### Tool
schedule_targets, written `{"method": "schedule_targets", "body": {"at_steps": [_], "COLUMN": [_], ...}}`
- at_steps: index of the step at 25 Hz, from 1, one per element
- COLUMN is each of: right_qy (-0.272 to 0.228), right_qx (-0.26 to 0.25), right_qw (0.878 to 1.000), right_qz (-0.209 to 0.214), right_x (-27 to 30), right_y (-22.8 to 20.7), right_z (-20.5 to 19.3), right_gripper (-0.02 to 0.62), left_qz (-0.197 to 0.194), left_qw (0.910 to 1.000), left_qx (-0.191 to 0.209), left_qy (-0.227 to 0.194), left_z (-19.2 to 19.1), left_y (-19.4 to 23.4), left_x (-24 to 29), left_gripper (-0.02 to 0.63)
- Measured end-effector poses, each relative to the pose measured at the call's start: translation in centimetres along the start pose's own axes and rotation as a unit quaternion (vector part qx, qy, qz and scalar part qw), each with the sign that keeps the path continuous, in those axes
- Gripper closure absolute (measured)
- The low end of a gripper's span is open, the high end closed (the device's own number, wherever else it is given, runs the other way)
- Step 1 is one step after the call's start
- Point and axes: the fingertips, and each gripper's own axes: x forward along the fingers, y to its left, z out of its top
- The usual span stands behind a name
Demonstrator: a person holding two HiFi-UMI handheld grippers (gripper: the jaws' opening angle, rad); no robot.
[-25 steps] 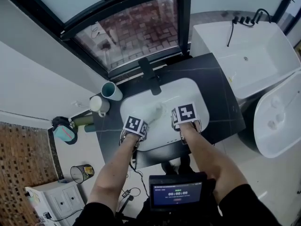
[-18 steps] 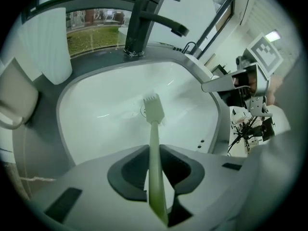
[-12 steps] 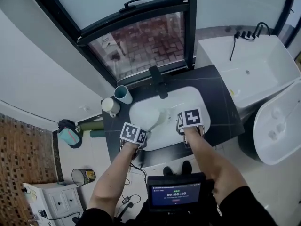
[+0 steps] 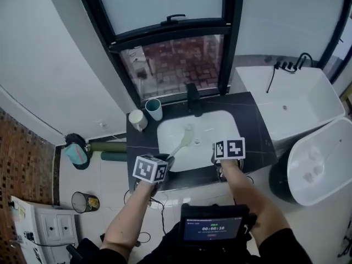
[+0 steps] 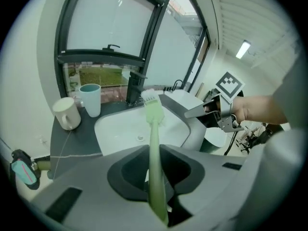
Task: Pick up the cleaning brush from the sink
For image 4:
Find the cream white mug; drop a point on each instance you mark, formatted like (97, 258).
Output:
(138, 120)

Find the white cabinet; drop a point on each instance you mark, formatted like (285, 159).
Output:
(44, 230)

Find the person's right forearm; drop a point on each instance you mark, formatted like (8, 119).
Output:
(251, 197)

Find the black marble vanity counter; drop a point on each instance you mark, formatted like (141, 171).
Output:
(255, 131)

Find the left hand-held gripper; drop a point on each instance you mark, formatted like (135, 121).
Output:
(149, 169)

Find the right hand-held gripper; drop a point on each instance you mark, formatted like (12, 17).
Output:
(229, 149)

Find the black framed window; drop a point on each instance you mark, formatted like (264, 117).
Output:
(170, 40)

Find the white sink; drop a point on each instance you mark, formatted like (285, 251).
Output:
(196, 140)

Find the white cleaning brush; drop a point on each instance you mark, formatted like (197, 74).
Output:
(183, 140)

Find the black bathtub faucet set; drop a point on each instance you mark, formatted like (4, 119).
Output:
(291, 65)

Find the teal and black bag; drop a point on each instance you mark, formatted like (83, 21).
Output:
(77, 151)

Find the teal cup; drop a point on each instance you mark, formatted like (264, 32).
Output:
(154, 109)

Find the teal rolled mat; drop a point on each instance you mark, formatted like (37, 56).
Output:
(113, 156)

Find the dark green rolled mat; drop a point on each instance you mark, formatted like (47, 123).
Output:
(108, 147)

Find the white rectangular bathtub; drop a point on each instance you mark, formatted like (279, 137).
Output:
(294, 100)

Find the black chest-mounted screen device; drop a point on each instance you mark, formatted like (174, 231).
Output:
(213, 224)

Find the person's left forearm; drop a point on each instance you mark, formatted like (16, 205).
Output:
(131, 216)

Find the person's black clothing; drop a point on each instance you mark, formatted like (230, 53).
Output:
(192, 253)

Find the white oval freestanding bathtub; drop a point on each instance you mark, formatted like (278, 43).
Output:
(321, 164)

